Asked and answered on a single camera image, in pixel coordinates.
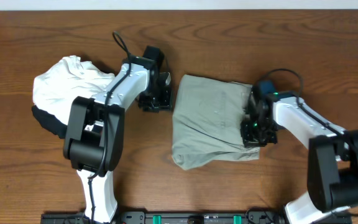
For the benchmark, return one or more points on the white crumpled garment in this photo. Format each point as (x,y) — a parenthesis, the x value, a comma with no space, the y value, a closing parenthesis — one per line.
(55,90)

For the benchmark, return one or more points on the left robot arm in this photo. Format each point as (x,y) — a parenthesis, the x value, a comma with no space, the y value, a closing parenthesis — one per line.
(95,132)

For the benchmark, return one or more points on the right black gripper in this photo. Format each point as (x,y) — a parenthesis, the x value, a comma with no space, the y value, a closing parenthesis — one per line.
(249,140)

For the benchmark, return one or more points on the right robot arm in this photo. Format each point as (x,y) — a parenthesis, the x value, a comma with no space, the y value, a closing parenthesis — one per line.
(332,178)

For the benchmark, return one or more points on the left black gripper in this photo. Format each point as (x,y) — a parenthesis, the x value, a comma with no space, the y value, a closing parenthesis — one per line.
(155,103)

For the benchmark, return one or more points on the khaki green shorts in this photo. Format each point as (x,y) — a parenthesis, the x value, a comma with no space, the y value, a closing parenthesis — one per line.
(207,122)

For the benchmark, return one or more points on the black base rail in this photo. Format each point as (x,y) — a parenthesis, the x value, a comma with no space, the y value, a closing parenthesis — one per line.
(251,216)

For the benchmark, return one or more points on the black garment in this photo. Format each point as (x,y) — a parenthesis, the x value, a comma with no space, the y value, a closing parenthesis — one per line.
(49,122)

